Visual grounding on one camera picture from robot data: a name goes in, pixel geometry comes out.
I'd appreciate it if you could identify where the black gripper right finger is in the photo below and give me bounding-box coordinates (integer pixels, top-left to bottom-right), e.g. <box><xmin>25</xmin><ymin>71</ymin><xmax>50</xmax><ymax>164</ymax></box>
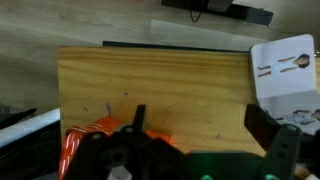
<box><xmin>244</xmin><ymin>103</ymin><xmax>303</xmax><ymax>180</ymax></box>

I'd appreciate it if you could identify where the thin black looped cable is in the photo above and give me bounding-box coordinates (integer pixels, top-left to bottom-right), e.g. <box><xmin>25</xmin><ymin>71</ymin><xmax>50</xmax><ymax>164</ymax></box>
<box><xmin>188</xmin><ymin>0</ymin><xmax>203</xmax><ymax>23</ymax></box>

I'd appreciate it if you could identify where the black flat stand base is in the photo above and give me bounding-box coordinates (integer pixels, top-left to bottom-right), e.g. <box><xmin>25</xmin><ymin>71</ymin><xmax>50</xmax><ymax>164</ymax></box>
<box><xmin>161</xmin><ymin>0</ymin><xmax>275</xmax><ymax>27</ymax></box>

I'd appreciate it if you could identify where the light wooden table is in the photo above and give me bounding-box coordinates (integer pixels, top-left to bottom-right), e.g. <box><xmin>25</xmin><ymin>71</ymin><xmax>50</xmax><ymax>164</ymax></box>
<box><xmin>57</xmin><ymin>45</ymin><xmax>320</xmax><ymax>161</ymax></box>

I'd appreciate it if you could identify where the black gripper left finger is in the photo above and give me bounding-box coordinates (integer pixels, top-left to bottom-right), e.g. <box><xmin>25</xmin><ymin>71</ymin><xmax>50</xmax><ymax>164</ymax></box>
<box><xmin>66</xmin><ymin>104</ymin><xmax>188</xmax><ymax>180</ymax></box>

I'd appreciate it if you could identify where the red woven box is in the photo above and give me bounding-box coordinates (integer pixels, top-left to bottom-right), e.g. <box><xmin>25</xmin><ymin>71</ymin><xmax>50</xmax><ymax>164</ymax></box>
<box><xmin>57</xmin><ymin>116</ymin><xmax>175</xmax><ymax>180</ymax></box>

